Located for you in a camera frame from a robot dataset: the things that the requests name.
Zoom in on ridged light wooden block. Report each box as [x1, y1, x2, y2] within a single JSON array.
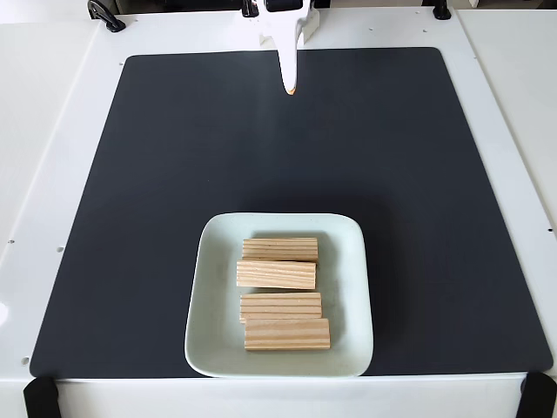
[[242, 237, 319, 265], [236, 260, 318, 291], [244, 318, 332, 352], [238, 292, 323, 323]]

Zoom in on black corner bracket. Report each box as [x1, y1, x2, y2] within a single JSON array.
[[22, 374, 61, 418], [517, 372, 557, 418]]

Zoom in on black rubber mat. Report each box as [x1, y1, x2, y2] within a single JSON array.
[[29, 46, 554, 379]]

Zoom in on pale green square plate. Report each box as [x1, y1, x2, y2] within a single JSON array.
[[184, 212, 375, 379]]

